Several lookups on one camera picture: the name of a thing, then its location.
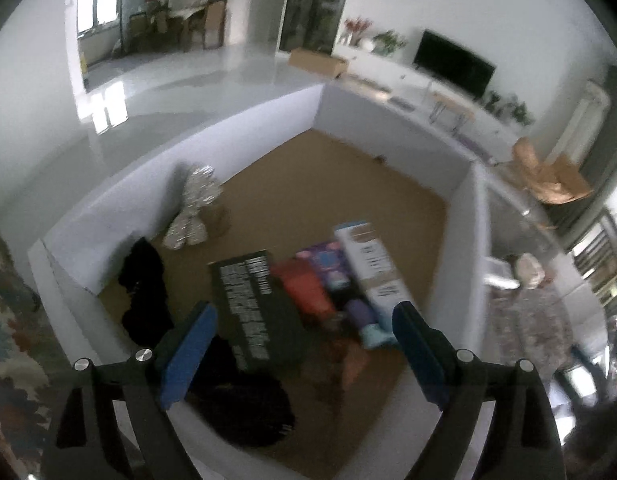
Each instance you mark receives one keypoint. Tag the silver foil bundle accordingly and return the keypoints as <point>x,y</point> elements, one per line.
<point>193,210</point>

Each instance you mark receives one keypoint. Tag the cardboard box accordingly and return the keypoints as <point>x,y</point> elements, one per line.
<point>316,61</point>

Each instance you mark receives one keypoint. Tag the black printed box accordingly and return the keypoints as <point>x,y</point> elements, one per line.
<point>253,300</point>

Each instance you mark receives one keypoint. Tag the cream rolled towel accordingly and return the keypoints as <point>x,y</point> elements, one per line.
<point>530,270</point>

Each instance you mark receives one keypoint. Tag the black television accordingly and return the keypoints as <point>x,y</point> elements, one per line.
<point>453,62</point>

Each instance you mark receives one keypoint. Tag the large leafy potted plant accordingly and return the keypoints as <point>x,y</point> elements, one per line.
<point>518,110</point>

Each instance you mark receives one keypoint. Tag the red flowers in vase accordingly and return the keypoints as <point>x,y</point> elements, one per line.
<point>357,27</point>

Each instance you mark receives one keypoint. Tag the brown dining chair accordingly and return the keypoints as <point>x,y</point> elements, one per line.
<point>211,20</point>

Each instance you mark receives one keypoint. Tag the white storage box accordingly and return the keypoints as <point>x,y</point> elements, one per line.
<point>378,125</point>

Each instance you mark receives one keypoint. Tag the dark display cabinet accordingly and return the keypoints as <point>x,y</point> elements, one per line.
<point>313,5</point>

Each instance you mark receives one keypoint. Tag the floral patterned cloth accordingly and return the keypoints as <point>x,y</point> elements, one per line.
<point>13,360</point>

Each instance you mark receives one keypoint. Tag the clear plastic packet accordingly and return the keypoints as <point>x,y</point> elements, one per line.
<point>500,280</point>

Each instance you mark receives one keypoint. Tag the purple colourful packet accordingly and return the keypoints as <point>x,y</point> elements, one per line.
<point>363,315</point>

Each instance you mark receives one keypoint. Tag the green potted plant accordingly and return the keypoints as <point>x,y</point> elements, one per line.
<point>389,41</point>

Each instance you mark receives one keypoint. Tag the orange lounge chair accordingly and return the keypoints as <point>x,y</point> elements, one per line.
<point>548,175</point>

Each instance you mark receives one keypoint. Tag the wooden bench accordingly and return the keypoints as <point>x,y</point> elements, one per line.
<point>453,103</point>

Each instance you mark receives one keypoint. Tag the white television cabinet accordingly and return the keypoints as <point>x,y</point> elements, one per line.
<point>413,85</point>

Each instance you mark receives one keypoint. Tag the white and blue box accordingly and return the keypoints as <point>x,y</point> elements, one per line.
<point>373,265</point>

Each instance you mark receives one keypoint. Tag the black fuzzy pouch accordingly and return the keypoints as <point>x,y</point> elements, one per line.
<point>248,395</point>

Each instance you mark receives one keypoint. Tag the dark wooden chair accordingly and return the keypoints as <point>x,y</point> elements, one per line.
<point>598,255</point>

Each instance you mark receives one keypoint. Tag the grey green curtain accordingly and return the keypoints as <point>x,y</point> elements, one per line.
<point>613,125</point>

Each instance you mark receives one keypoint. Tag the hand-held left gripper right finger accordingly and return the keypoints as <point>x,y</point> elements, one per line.
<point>418,355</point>

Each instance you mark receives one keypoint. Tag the small potted plant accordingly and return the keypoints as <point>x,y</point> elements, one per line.
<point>493,101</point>

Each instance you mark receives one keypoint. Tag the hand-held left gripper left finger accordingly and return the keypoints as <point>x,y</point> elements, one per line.
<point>188,355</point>

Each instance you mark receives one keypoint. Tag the black garment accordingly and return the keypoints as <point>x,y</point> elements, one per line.
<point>143,285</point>

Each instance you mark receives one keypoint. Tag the white round vase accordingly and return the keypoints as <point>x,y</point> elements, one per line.
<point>369,45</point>

